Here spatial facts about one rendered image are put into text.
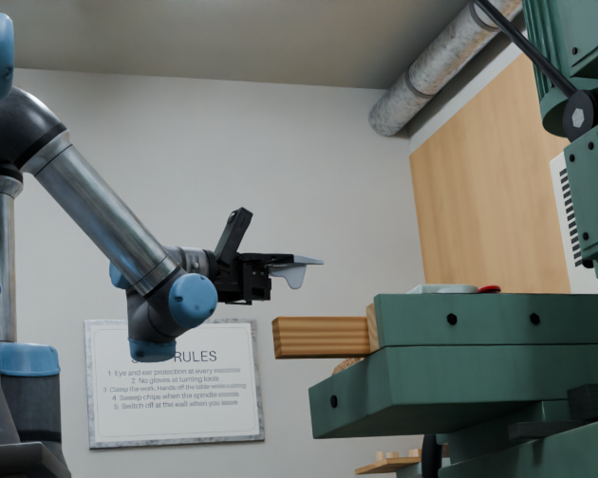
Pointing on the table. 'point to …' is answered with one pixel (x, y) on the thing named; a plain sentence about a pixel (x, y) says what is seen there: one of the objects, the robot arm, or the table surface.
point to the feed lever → (574, 125)
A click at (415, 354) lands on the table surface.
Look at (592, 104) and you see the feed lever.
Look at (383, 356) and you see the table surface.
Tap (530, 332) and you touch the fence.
